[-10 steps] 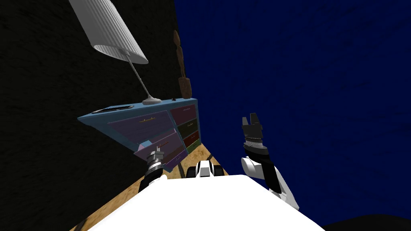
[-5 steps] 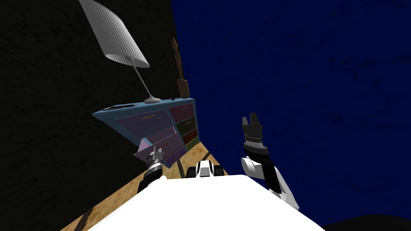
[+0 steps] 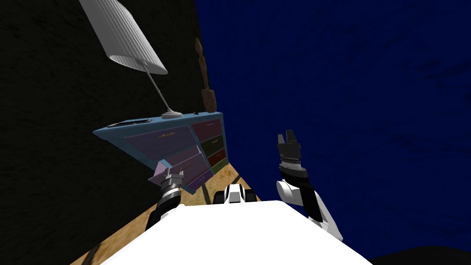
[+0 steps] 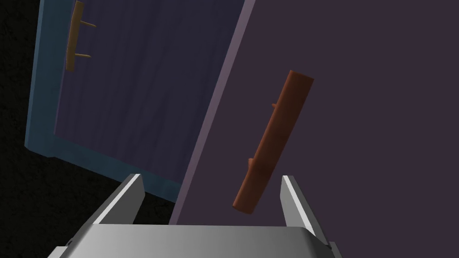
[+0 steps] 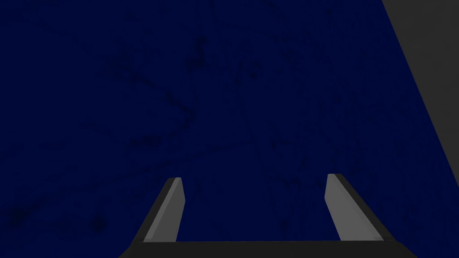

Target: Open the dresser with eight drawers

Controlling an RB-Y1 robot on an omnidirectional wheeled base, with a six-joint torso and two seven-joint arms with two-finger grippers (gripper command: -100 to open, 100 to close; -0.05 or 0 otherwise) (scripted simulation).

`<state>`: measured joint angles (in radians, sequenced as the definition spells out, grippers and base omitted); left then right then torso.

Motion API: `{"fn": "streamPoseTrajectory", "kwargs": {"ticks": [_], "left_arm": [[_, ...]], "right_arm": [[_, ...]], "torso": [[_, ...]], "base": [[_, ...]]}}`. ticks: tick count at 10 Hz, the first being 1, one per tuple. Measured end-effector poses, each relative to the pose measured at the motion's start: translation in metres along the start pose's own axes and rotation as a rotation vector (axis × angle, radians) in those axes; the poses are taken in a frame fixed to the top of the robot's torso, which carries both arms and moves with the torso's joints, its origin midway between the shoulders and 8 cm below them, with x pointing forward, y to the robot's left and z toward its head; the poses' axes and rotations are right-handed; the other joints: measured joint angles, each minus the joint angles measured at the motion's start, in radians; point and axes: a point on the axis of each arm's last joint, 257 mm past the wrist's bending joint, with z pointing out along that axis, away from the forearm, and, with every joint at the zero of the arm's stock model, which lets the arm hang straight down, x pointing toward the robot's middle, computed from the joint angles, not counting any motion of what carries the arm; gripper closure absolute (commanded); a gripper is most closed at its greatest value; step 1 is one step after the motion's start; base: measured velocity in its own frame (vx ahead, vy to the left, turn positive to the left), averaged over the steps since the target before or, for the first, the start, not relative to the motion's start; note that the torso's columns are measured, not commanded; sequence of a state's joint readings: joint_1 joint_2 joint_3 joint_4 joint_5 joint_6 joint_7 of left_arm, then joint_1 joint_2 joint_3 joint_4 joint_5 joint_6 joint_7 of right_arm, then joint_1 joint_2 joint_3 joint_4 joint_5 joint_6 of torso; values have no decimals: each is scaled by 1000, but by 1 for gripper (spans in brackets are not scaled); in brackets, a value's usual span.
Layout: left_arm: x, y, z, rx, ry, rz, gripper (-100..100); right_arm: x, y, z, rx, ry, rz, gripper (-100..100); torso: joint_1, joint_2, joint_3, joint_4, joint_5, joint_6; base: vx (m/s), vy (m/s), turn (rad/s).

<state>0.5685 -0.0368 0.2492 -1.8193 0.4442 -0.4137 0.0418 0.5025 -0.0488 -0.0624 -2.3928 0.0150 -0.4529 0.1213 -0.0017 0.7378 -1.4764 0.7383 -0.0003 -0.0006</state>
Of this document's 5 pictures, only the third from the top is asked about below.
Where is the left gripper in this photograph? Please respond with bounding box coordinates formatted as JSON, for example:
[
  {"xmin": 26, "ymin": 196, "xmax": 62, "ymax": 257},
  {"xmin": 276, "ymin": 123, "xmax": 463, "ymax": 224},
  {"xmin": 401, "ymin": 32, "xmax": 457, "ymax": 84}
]
[{"xmin": 160, "ymin": 167, "xmax": 184, "ymax": 193}]

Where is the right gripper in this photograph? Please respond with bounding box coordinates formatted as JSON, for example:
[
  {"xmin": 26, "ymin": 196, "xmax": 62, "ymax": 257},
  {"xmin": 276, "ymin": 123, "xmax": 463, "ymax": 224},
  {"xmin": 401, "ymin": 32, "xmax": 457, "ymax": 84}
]
[{"xmin": 276, "ymin": 129, "xmax": 303, "ymax": 165}]

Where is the purple drawer front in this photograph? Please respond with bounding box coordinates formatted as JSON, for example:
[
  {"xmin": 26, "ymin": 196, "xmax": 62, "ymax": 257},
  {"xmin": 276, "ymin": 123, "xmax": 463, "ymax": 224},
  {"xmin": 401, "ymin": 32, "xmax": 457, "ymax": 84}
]
[{"xmin": 148, "ymin": 152, "xmax": 214, "ymax": 193}]

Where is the blue dresser with coloured drawers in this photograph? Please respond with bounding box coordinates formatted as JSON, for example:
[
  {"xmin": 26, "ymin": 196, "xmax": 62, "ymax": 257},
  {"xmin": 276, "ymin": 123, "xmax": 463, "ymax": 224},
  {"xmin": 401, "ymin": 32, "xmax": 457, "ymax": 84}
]
[{"xmin": 92, "ymin": 112, "xmax": 230, "ymax": 196}]

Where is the black flat tray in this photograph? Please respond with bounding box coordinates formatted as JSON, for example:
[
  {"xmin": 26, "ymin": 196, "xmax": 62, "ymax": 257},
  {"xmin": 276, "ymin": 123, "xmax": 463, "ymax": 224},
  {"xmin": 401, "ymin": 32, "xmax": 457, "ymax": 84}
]
[{"xmin": 106, "ymin": 118, "xmax": 153, "ymax": 128}]

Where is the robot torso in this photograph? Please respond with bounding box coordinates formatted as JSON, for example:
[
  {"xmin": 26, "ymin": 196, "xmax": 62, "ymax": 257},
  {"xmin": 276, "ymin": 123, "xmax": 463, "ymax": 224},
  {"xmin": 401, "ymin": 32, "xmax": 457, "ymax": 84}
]
[{"xmin": 99, "ymin": 184, "xmax": 373, "ymax": 265}]

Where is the brown wooden statue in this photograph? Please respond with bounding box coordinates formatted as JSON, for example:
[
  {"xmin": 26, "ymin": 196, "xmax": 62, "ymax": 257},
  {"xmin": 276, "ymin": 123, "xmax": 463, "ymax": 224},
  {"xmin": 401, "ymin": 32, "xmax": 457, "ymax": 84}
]
[{"xmin": 195, "ymin": 37, "xmax": 218, "ymax": 113}]

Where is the white table lamp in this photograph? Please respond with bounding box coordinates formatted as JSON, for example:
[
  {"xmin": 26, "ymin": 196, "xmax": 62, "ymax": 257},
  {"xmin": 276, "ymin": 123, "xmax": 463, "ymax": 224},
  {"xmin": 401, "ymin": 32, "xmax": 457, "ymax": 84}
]
[{"xmin": 79, "ymin": 0, "xmax": 184, "ymax": 120}]

